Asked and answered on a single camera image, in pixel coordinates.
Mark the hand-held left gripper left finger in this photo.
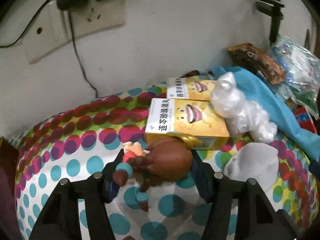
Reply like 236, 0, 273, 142
29, 149, 125, 240

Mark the clear bag of packets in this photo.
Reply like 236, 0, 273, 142
270, 34, 320, 120

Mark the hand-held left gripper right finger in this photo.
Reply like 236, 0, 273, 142
191, 149, 300, 240

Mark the black television cable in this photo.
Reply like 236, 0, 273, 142
0, 0, 57, 48

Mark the yellow medicine box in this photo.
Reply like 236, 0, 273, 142
166, 77, 218, 103
145, 98, 230, 151

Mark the white wall power socket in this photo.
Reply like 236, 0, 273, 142
49, 0, 125, 40

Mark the grey white cloth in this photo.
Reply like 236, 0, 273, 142
223, 142, 279, 190

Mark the polka dot tablecloth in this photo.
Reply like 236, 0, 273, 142
15, 80, 318, 240

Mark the brown snack packet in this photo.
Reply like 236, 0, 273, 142
227, 44, 287, 85

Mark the white wall plate round hole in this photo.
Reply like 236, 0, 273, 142
25, 5, 68, 64

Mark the black adapter cable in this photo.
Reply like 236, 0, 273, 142
67, 10, 98, 98

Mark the clear plastic bag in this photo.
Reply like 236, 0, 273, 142
209, 72, 277, 144

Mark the red packet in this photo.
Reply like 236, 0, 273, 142
294, 105, 317, 135

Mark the brown toy figurine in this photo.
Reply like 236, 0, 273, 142
112, 134, 203, 212

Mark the blue cloth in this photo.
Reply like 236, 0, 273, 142
210, 66, 320, 162

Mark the black wall bracket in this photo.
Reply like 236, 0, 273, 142
255, 0, 285, 43

